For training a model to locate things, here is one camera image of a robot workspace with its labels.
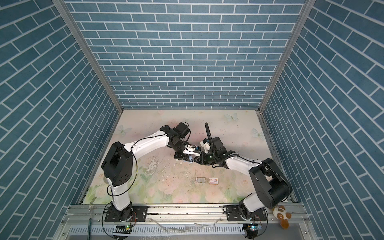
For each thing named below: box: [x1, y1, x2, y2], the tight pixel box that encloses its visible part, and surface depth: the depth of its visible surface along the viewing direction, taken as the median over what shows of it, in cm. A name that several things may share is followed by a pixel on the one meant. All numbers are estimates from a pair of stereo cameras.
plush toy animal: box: [272, 205, 292, 230], surface depth 72 cm
